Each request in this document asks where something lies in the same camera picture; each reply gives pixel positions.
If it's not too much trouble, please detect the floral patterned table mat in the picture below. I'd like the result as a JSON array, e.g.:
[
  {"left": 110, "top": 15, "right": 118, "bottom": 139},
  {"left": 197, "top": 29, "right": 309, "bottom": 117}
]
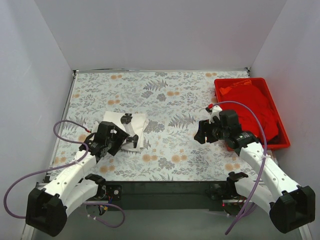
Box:
[{"left": 51, "top": 71, "right": 257, "bottom": 181}]

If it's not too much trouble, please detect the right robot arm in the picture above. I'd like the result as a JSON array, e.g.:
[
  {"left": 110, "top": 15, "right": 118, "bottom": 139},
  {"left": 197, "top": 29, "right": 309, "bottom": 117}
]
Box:
[{"left": 194, "top": 105, "right": 316, "bottom": 234}]

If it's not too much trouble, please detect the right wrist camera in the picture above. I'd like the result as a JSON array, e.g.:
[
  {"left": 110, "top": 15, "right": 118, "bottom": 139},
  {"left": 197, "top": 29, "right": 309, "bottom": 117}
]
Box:
[{"left": 205, "top": 103, "right": 222, "bottom": 124}]

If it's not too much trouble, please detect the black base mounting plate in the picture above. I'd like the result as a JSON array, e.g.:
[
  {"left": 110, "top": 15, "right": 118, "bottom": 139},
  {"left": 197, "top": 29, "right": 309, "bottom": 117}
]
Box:
[{"left": 87, "top": 181, "right": 246, "bottom": 211}]

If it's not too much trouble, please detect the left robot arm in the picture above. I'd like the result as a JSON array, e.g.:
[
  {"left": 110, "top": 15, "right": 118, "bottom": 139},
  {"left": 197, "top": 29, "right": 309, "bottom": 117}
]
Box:
[{"left": 25, "top": 121, "right": 129, "bottom": 237}]

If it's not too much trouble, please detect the red plastic bin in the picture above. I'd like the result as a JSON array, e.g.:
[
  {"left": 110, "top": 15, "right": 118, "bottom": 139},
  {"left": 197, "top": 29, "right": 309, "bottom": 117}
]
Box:
[{"left": 213, "top": 77, "right": 291, "bottom": 153}]

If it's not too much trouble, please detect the red t-shirt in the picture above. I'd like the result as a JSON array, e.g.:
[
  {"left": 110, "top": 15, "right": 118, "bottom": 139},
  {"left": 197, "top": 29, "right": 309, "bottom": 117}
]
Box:
[{"left": 216, "top": 83, "right": 279, "bottom": 143}]

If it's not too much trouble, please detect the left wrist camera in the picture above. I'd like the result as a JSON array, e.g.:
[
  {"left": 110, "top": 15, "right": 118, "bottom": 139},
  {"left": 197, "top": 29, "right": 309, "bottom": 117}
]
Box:
[{"left": 85, "top": 121, "right": 100, "bottom": 134}]

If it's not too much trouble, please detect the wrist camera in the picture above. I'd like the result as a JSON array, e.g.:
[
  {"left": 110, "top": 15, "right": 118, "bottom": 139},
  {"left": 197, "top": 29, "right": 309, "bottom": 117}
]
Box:
[
  {"left": 205, "top": 103, "right": 222, "bottom": 124},
  {"left": 85, "top": 121, "right": 100, "bottom": 134}
]

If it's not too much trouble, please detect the aluminium frame rail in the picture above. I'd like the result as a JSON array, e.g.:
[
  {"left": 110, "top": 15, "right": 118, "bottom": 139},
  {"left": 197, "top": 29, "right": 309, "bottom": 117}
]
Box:
[{"left": 21, "top": 181, "right": 313, "bottom": 240}]

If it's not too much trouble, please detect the white t-shirt with robot print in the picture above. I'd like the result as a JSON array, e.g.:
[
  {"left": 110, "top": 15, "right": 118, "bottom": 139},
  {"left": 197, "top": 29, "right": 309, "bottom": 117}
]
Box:
[{"left": 102, "top": 111, "right": 149, "bottom": 152}]

